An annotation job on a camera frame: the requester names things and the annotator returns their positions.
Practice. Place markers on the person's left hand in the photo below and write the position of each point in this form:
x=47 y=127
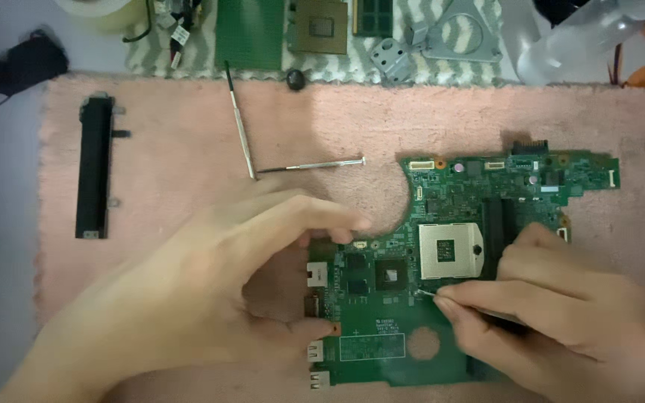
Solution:
x=188 y=291

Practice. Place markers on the person's right hand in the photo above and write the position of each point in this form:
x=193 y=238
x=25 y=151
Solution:
x=569 y=324

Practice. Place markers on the silver precision screwdriver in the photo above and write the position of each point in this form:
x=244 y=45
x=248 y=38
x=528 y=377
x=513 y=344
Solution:
x=317 y=165
x=428 y=293
x=241 y=123

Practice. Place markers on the green laptop motherboard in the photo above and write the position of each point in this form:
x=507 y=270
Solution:
x=457 y=196

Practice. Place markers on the pink towel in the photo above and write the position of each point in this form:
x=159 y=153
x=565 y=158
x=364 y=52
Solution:
x=188 y=140

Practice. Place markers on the long black plastic bar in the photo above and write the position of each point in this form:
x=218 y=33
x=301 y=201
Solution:
x=94 y=168

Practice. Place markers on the grey white zigzag cloth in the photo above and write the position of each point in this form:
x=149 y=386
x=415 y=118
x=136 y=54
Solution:
x=199 y=56

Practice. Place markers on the plain green circuit board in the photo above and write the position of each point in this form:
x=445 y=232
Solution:
x=249 y=33

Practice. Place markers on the black pouch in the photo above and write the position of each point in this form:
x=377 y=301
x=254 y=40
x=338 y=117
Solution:
x=23 y=67

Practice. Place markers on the clear plastic bottle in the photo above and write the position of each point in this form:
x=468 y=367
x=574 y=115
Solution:
x=574 y=45

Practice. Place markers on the square processor chip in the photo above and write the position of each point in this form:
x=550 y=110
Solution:
x=318 y=27

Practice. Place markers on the white tape roll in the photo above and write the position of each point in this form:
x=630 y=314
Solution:
x=98 y=8

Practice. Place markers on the grey metal hinge piece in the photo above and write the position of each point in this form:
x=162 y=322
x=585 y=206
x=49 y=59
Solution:
x=389 y=59

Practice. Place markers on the green memory module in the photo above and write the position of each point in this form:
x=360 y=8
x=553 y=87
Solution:
x=373 y=17

